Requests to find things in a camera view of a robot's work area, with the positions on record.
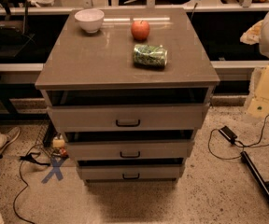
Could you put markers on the drawer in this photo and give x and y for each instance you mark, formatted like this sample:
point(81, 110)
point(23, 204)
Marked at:
point(130, 172)
point(124, 150)
point(127, 117)

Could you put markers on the grey drawer cabinet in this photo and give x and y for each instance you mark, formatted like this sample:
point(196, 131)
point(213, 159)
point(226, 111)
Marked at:
point(93, 70)

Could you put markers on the green soda can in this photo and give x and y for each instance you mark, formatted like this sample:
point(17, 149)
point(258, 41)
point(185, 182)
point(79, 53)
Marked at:
point(154, 56)

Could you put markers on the red apple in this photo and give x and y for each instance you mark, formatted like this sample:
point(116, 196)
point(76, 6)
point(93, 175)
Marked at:
point(140, 30)

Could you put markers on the black power adapter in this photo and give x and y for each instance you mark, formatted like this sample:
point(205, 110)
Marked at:
point(228, 134)

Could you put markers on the white ceramic bowl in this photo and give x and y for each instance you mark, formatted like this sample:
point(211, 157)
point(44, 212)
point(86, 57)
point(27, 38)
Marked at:
point(90, 20)

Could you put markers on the blue tape cross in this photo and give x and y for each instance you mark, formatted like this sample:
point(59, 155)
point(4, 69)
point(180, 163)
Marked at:
point(56, 164)

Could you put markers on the black metal stand leg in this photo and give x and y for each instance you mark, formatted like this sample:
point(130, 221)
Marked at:
point(262, 184)

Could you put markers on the person's shoe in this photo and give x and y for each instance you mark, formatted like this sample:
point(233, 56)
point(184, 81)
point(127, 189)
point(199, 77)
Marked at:
point(8, 138)

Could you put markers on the black chair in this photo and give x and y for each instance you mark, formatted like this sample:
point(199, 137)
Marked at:
point(14, 36)

